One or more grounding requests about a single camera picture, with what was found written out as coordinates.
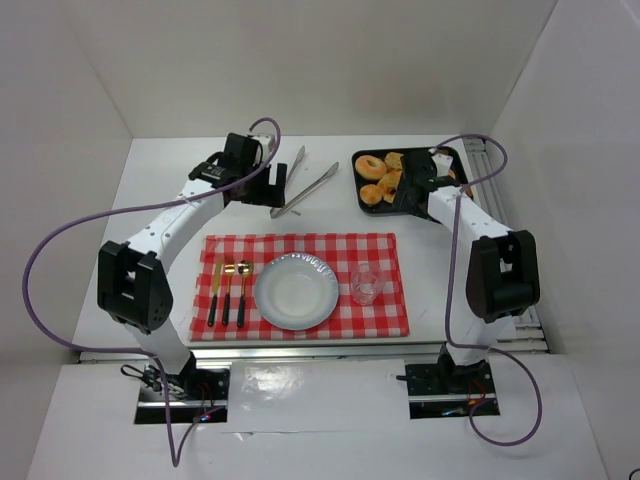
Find silver metal tongs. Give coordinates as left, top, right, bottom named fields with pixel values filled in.
left=269, top=145, right=340, bottom=220

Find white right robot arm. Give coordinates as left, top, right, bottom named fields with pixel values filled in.
left=393, top=149, right=540, bottom=368

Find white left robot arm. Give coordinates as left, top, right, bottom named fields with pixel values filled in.
left=97, top=133, right=287, bottom=395

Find black bread tray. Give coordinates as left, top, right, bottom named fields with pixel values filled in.
left=351, top=146, right=467, bottom=219

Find square toast slice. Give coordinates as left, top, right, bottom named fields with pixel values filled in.
left=384, top=152, right=403, bottom=171

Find small round bun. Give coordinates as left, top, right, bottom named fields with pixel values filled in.
left=359, top=184, right=384, bottom=206

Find white round plate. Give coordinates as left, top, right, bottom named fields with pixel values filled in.
left=254, top=252, right=340, bottom=331

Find clear drinking glass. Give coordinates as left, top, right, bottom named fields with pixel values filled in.
left=350, top=263, right=386, bottom=305

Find red white checkered cloth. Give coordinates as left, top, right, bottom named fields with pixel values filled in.
left=189, top=233, right=410, bottom=342

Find twisted ring bread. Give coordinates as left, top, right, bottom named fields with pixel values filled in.
left=377, top=170, right=403, bottom=204

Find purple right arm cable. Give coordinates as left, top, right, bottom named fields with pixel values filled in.
left=432, top=133, right=544, bottom=446

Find ring bagel bread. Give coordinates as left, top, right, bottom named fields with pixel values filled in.
left=354, top=155, right=387, bottom=181

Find gold fork black handle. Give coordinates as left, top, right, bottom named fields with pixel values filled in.
left=221, top=256, right=236, bottom=327

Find gold spoon black handle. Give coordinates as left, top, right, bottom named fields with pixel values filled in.
left=236, top=260, right=254, bottom=329

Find gold knife black handle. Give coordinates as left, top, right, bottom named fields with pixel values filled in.
left=207, top=257, right=223, bottom=327

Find aluminium rail front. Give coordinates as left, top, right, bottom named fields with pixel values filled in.
left=79, top=338, right=549, bottom=363

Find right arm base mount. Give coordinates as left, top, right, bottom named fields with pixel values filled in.
left=396, top=351, right=500, bottom=420

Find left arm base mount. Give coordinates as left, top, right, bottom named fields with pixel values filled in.
left=120, top=364, right=231, bottom=425

